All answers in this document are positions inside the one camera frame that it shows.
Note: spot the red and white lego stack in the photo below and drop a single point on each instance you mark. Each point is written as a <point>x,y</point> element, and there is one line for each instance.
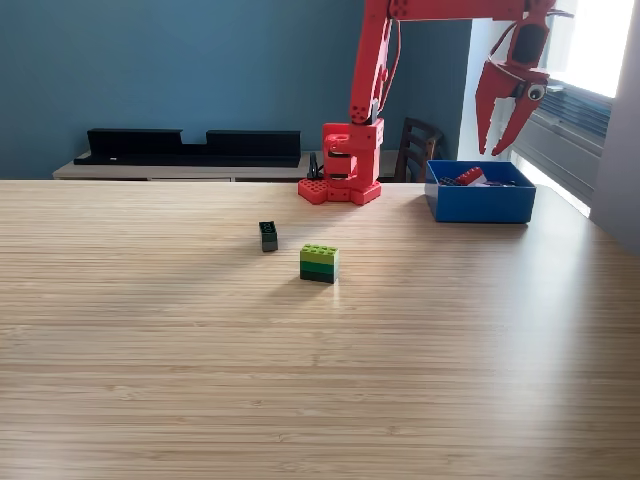
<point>470,176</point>

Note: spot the blue plastic bin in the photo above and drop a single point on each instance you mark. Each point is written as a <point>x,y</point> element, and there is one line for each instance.
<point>490,205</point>

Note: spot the green lego block stack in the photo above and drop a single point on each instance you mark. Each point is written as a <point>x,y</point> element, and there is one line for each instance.
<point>319,265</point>

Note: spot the black lego brick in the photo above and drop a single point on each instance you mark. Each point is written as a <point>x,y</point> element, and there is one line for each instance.
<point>268,237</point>

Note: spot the grey radiator vent unit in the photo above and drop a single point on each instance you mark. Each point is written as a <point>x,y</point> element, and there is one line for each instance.
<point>565,135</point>

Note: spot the dark wooden chair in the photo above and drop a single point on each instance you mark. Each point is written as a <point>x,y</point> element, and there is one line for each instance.
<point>417,145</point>

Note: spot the black shelf tray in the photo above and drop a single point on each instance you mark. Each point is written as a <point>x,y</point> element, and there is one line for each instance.
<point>150,150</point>

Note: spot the pale wooden sideboard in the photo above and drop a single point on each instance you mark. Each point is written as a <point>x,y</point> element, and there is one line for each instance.
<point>150,172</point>

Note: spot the white window frame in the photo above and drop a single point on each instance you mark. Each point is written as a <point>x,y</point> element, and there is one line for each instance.
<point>590,40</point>

